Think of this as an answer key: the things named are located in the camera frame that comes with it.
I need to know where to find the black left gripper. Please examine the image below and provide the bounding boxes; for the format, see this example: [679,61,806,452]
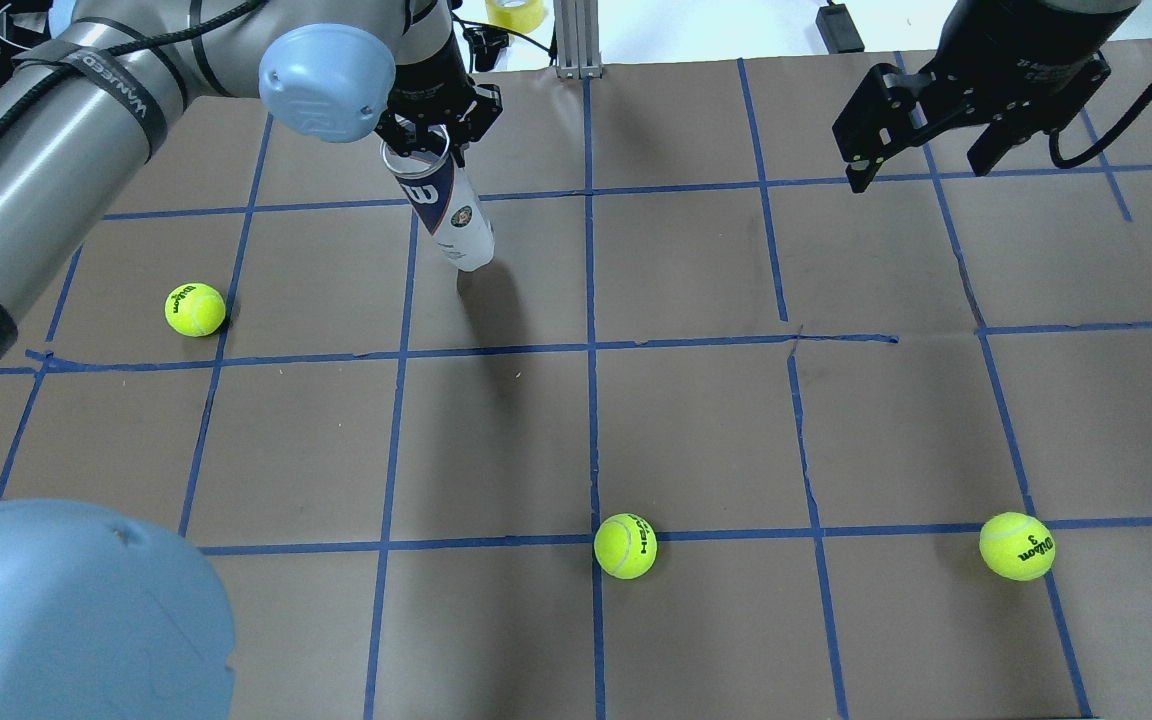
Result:
[376,35,503,169]

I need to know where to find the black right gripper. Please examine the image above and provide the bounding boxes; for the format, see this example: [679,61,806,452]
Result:
[832,1,1137,194]

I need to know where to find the white tennis ball can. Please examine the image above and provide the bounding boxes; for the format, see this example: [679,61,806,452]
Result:
[381,126,495,273]

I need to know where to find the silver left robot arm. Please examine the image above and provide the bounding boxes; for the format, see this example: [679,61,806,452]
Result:
[0,1,500,719]

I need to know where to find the tennis ball at left edge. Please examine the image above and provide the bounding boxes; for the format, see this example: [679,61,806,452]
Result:
[164,282,228,338]

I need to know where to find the tennis ball with Wilson logo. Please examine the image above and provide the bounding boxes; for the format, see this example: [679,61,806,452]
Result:
[594,511,658,579]

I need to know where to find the tennis ball behind right finger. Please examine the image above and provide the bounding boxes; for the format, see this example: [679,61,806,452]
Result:
[978,511,1056,582]

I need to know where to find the yellow tape roll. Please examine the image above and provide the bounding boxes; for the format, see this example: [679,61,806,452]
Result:
[485,0,547,35]

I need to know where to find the black power adapter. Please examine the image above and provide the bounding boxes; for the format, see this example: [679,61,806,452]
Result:
[814,1,867,55]

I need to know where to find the brown paper table cover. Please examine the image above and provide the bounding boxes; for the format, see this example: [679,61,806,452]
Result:
[0,56,1152,719]

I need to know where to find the aluminium frame post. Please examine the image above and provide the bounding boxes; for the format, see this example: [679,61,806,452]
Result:
[553,0,604,79]

